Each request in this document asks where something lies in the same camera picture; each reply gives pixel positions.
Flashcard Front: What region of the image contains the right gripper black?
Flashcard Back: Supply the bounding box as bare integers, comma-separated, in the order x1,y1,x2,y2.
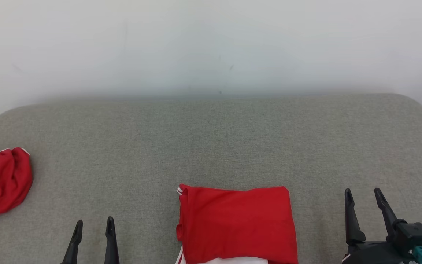
343,188,415,264

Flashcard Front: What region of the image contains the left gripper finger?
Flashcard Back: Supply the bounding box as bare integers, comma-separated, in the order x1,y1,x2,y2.
104,216,120,264
60,219,84,264

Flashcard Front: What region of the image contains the red shorts white stripe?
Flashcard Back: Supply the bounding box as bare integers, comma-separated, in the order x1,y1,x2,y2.
0,147,33,220

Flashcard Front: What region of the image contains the red basketball jersey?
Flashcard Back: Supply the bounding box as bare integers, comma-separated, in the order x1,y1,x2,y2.
175,184,300,264

